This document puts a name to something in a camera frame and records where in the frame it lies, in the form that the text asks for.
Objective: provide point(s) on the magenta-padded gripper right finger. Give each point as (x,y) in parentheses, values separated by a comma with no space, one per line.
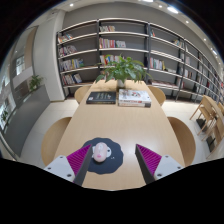
(165,166)

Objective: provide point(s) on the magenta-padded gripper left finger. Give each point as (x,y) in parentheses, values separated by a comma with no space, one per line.
(61,166)

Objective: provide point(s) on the pale pink computer mouse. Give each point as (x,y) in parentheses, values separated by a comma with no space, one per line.
(101,151)

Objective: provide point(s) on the black cartoon-eyed mouse pad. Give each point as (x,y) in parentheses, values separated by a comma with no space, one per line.
(115,161)

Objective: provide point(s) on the red-spined book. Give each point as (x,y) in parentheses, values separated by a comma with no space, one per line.
(133,104)

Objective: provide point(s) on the group of slatted wooden chairs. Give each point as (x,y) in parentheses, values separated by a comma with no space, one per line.
(210,113)

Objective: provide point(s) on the white illustrated cover book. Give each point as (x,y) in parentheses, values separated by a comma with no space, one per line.
(134,95)

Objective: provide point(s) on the black hardcover book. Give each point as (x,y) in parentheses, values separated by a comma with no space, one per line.
(101,97)

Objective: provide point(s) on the small green floor plant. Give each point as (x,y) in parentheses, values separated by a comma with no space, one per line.
(35,81)

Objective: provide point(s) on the green potted plant, white pot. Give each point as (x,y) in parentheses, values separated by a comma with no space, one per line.
(125,68)

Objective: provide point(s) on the grey bookshelf unit with books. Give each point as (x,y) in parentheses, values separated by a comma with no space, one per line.
(133,36)

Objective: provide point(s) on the row of ceiling lights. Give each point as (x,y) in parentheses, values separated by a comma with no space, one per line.
(172,9)

